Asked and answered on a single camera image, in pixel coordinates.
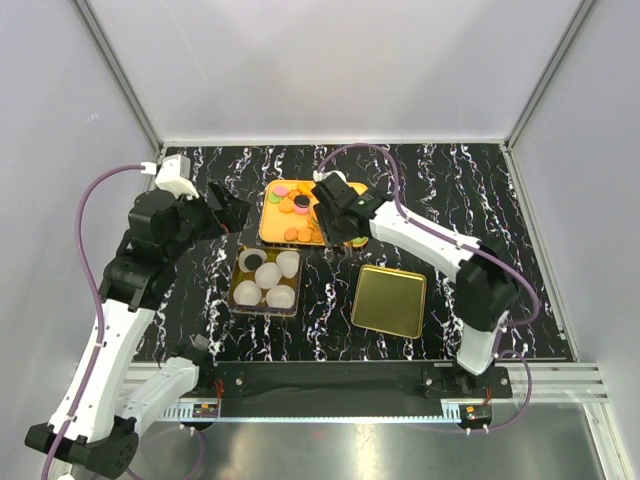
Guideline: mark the orange swirl cookie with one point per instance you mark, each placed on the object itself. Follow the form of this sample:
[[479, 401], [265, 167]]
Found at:
[[316, 236]]

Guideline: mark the gold tin lid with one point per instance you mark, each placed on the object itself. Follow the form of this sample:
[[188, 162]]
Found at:
[[389, 301]]

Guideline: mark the patterned orange round cookie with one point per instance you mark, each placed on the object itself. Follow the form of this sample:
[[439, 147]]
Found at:
[[304, 235]]

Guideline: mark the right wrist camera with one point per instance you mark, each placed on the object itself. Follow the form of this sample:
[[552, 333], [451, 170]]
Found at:
[[333, 176]]

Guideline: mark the plain orange round cookie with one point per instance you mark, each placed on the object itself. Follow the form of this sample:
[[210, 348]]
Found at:
[[290, 235]]

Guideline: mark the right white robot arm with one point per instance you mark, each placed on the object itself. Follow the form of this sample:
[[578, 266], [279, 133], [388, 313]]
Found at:
[[484, 289]]

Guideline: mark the orange cookie under black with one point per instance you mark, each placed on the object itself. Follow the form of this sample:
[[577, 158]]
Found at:
[[286, 205]]

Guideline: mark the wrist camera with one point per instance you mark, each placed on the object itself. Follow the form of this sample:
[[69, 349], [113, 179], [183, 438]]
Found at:
[[333, 176], [173, 176]]

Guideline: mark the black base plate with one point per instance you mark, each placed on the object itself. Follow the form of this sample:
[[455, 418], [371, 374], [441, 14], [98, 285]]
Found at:
[[288, 391]]

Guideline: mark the black cookie on pink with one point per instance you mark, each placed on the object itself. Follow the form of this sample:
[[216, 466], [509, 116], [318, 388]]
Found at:
[[302, 201]]

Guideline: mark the black sandwich cookie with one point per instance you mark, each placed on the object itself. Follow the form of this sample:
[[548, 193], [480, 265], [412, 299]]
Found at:
[[253, 261]]

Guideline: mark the yellow plastic tray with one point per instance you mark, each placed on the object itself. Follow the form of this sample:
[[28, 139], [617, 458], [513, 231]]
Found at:
[[273, 223]]

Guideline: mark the green cookie top left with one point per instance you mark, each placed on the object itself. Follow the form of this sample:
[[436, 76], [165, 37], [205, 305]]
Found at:
[[273, 198]]

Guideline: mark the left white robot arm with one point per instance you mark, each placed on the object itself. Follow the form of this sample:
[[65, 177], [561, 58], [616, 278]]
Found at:
[[92, 428]]

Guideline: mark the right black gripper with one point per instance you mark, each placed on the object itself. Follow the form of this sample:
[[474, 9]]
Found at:
[[330, 233]]

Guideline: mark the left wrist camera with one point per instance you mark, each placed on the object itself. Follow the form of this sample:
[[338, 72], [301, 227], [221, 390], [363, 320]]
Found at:
[[173, 176]]

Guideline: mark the pink cookie under black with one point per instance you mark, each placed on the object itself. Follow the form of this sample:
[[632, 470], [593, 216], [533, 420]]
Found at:
[[302, 210]]

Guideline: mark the gold cookie tin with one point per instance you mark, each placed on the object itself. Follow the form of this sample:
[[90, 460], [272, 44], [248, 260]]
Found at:
[[262, 308]]

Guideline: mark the pink round cookie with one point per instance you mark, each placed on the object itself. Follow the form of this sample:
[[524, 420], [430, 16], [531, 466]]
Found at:
[[280, 191]]

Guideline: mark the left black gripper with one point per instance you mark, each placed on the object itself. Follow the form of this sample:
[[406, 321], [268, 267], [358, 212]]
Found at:
[[232, 215]]

